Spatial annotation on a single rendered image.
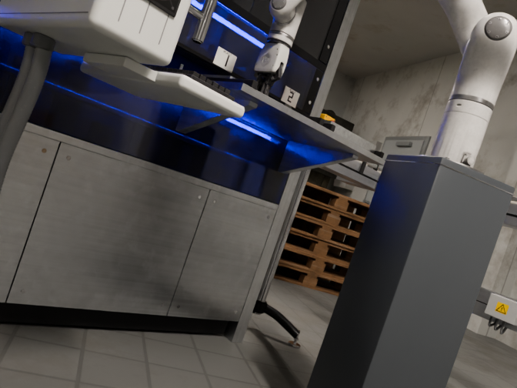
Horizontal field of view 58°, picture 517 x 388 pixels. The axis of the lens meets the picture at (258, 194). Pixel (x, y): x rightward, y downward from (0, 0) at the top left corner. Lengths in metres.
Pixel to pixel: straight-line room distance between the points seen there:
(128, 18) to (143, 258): 0.94
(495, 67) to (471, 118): 0.14
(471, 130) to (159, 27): 0.85
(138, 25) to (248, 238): 1.14
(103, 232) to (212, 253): 0.44
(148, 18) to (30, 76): 0.35
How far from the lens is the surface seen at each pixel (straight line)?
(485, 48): 1.40
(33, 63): 1.18
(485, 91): 1.42
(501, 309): 2.20
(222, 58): 1.68
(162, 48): 0.95
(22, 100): 1.17
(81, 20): 0.92
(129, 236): 1.60
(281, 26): 1.56
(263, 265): 1.98
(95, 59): 1.12
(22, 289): 1.55
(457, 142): 1.37
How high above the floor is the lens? 0.63
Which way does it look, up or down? level
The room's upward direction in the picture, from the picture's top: 19 degrees clockwise
